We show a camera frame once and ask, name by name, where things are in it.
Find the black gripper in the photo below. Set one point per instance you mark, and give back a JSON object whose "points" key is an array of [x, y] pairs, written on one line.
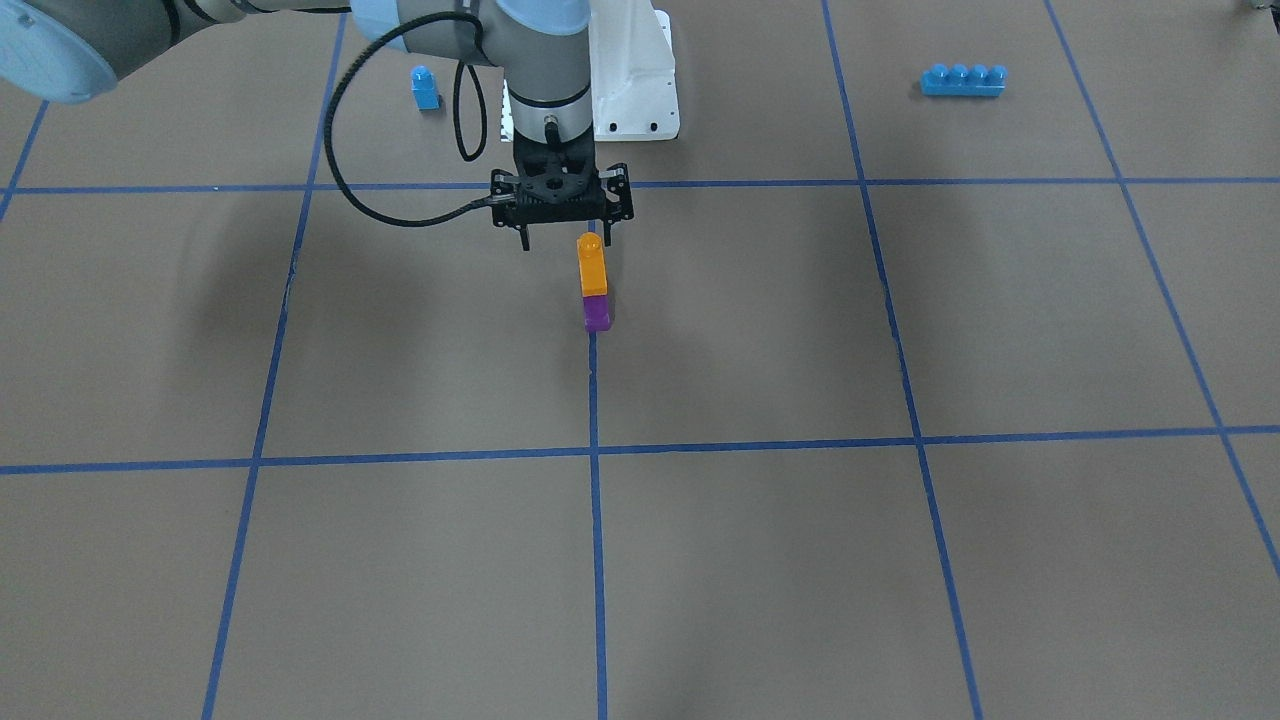
{"points": [[620, 196]]}

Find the orange trapezoid block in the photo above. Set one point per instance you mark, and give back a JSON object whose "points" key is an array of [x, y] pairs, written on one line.
{"points": [[590, 250]]}

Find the purple trapezoid block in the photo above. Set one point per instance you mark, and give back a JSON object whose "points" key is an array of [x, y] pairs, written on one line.
{"points": [[597, 313]]}

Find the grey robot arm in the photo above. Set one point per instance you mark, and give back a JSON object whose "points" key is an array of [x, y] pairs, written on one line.
{"points": [[232, 73]]}

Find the small blue block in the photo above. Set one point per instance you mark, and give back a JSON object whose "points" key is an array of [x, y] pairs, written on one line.
{"points": [[425, 93]]}

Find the long blue studded block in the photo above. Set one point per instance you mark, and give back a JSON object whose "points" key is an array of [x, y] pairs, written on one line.
{"points": [[960, 80]]}

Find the white metal base plate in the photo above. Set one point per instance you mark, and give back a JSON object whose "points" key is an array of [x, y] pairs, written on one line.
{"points": [[606, 67]]}

